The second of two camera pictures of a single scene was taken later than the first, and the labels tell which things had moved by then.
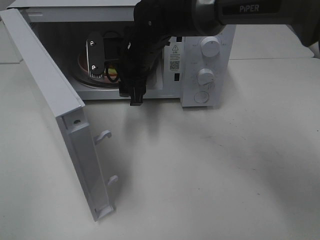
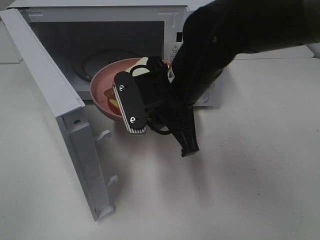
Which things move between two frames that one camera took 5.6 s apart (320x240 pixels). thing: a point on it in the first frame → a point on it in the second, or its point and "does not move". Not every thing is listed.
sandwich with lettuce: (112, 73) → (110, 93)
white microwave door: (64, 100) does not move
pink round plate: (83, 66) → (103, 78)
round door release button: (201, 97) does not move
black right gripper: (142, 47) → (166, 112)
